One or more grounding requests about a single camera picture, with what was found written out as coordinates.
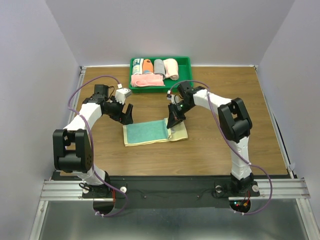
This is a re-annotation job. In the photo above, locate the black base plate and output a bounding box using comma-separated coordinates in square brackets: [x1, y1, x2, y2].
[79, 175, 260, 217]

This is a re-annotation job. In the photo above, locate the pink rolled towel in tray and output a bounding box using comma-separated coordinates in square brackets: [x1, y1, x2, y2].
[130, 73, 165, 88]

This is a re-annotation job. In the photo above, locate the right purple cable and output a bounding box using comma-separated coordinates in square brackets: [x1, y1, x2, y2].
[166, 80, 274, 216]

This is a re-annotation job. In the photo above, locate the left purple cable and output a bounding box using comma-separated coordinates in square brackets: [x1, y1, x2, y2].
[67, 75, 129, 218]

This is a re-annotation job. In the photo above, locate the grey rolled towel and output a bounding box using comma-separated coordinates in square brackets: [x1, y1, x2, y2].
[153, 59, 166, 78]

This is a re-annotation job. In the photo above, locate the pink towel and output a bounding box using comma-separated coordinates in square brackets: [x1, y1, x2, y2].
[130, 73, 165, 88]
[163, 58, 179, 81]

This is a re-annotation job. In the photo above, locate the purple cable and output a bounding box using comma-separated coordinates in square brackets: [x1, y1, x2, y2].
[166, 80, 274, 216]
[67, 75, 129, 218]

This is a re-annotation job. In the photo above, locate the orange rolled towel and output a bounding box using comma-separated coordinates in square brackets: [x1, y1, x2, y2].
[142, 59, 154, 74]

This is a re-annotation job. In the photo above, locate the green plastic tray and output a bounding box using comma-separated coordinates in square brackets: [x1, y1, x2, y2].
[129, 56, 193, 94]

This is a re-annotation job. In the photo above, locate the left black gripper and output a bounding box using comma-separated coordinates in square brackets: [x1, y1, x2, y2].
[104, 95, 133, 125]

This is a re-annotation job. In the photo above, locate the yellow green towel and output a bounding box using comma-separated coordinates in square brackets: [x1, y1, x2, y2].
[123, 118, 188, 147]

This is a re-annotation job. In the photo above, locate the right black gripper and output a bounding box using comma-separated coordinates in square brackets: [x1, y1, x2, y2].
[167, 100, 194, 129]

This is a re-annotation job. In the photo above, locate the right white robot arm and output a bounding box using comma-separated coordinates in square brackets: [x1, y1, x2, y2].
[166, 80, 254, 195]

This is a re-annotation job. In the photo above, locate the white green rolled towel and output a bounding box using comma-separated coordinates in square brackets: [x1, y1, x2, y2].
[131, 58, 144, 75]

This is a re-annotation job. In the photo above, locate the aluminium frame rail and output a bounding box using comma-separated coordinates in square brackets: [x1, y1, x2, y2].
[32, 67, 317, 240]

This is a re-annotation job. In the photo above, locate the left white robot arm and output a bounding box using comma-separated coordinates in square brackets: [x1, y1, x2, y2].
[52, 84, 133, 197]

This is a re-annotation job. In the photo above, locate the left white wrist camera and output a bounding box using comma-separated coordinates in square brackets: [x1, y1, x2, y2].
[114, 83, 132, 105]

